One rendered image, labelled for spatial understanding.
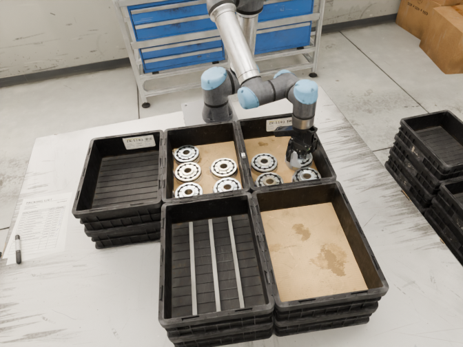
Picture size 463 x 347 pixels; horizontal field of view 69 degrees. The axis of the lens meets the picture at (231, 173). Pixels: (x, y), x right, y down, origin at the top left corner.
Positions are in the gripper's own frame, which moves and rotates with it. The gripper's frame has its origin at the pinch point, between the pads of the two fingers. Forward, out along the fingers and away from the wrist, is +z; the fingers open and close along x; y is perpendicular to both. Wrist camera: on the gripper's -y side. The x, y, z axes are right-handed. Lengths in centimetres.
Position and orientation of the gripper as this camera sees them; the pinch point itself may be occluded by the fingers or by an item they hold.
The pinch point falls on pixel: (293, 162)
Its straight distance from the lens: 134.8
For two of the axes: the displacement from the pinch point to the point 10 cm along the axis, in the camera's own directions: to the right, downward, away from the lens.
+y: 7.1, 4.7, -5.2
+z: 0.6, 7.0, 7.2
